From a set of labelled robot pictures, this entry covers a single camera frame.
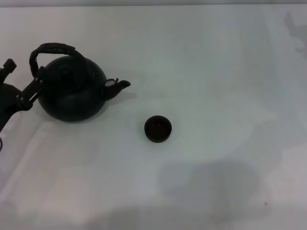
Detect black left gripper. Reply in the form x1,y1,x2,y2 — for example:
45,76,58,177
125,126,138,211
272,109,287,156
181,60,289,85
0,58,47,135

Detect black round teapot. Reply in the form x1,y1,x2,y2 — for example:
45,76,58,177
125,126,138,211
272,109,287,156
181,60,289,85
29,42,132,123

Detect small dark teacup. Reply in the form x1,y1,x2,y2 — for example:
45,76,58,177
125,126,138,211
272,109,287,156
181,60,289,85
144,115,173,144

